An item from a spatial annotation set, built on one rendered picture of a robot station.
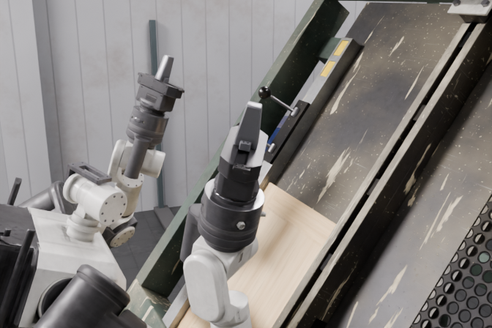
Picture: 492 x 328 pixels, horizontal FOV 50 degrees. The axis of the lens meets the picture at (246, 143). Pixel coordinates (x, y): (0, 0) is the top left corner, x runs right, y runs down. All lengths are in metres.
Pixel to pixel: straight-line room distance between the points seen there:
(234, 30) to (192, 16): 0.37
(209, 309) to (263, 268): 0.55
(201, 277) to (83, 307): 0.18
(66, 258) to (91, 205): 0.11
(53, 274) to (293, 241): 0.60
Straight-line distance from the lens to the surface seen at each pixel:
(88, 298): 0.85
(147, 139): 1.26
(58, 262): 0.96
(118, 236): 1.46
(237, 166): 0.67
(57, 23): 4.25
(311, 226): 1.29
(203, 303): 0.82
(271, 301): 1.29
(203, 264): 0.78
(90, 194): 1.01
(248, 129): 0.70
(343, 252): 1.12
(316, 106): 1.50
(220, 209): 0.73
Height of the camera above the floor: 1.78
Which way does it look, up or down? 16 degrees down
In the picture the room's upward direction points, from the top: straight up
